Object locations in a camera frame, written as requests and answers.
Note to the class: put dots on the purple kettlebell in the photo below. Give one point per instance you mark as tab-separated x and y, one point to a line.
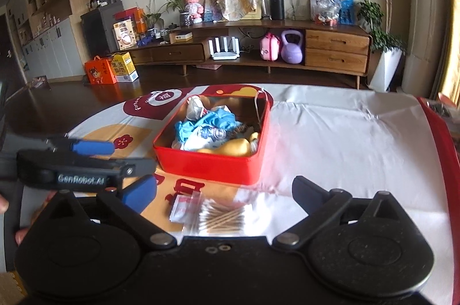
291	52

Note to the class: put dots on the grey face mask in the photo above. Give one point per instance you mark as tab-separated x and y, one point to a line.
197	109

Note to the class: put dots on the light wooden drawer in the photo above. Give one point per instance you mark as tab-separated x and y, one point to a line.
336	62
337	41

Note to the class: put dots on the wooden wall cabinet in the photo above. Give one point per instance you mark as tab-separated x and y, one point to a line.
54	46

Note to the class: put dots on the white scalloped plate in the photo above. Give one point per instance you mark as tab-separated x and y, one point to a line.
300	1

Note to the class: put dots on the pair of slippers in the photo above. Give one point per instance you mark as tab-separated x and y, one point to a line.
39	82

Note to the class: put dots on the orange gift box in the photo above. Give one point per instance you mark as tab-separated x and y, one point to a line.
138	19

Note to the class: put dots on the white standing air conditioner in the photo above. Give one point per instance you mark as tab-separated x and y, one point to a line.
424	3

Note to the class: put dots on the small red white sachet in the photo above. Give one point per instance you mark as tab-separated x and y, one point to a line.
183	210

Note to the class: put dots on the yellow carry box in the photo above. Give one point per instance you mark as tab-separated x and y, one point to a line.
124	68

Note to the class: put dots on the red tin box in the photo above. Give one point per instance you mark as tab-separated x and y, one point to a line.
208	165

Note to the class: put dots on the person's left hand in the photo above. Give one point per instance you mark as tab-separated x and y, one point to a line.
22	236

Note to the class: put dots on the pink doll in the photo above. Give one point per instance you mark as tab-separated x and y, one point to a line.
194	5

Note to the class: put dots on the picture frame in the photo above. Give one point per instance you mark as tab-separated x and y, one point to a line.
212	7

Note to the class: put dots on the black cabinet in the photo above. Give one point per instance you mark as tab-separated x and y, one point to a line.
99	35

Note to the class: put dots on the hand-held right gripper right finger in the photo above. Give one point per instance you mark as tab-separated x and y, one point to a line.
305	188

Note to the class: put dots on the orange carry box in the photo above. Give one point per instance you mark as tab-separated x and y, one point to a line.
100	71

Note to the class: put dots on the small potted plant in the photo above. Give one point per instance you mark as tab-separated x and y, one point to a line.
184	19

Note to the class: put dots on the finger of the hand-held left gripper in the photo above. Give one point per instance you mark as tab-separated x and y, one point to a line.
91	147
138	166

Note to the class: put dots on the dark wooden drawer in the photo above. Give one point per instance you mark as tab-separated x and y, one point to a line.
178	53

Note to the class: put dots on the cartoon printed face mask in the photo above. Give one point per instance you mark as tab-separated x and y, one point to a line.
201	140

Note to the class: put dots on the small wooden box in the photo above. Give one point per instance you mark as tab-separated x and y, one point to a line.
180	37

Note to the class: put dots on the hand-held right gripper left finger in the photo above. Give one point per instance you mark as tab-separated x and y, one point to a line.
141	193

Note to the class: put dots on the blue face mask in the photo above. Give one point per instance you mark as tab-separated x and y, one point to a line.
215	122

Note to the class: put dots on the wooden tv console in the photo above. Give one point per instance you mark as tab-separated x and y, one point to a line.
237	26

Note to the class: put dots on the black speaker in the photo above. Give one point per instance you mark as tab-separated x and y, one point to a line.
277	9

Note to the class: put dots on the white planter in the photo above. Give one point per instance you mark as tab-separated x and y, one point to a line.
386	70

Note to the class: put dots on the printed tablecloth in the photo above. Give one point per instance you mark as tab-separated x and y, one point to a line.
107	132

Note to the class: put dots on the clear plastic bag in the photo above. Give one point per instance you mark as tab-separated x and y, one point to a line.
327	7

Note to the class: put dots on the yellow white printed box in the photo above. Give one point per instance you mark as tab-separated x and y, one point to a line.
125	35

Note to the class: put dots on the flat pink box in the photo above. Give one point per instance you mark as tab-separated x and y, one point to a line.
208	67

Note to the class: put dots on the white router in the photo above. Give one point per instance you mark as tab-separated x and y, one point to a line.
224	50

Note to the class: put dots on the yellow curtain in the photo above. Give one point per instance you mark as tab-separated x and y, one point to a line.
452	39

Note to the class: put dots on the cotton swab packet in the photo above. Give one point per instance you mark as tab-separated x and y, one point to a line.
219	217

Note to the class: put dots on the thin leafy plant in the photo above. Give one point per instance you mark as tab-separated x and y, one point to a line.
151	21

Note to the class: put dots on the pink toy suitcase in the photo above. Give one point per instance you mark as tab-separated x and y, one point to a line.
270	48

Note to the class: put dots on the red cloth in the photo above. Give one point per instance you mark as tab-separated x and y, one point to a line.
444	143

